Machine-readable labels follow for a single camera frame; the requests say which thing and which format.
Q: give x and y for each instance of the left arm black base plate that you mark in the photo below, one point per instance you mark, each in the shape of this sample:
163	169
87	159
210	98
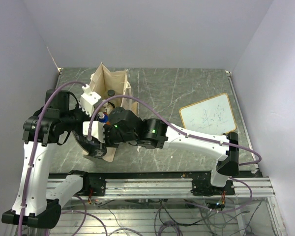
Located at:
94	187

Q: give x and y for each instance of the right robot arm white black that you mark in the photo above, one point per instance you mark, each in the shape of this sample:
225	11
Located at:
125	127

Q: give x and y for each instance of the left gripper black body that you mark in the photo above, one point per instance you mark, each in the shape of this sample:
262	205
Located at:
73	120

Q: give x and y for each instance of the clear square bottle black cap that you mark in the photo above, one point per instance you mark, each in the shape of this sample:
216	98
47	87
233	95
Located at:
111	93

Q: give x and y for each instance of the chrome bottle white cap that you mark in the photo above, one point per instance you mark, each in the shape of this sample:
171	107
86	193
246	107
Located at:
108	107

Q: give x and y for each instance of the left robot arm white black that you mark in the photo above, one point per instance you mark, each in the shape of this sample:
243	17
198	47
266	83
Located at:
34	205

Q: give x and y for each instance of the cream canvas tote bag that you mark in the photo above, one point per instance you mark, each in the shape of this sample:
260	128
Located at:
107	83

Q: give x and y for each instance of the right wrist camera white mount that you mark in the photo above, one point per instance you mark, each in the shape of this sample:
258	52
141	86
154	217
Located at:
97	130

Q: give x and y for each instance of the aluminium rail frame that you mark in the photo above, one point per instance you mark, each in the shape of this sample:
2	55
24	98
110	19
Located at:
179	188

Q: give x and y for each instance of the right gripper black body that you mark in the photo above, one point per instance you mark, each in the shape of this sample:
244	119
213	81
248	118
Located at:
112	137

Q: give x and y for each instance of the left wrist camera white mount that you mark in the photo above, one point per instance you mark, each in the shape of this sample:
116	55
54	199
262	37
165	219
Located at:
89	100

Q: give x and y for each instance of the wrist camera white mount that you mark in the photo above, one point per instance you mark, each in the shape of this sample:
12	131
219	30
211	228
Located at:
97	130
89	100

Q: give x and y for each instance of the yellow-framed whiteboard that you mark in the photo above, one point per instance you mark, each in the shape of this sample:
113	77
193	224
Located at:
212	116

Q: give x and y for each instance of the orange pump bottle blue collar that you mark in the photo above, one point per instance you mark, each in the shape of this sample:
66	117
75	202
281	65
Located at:
102	117

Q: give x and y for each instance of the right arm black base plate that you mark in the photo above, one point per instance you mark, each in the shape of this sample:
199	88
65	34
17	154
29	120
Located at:
202	187

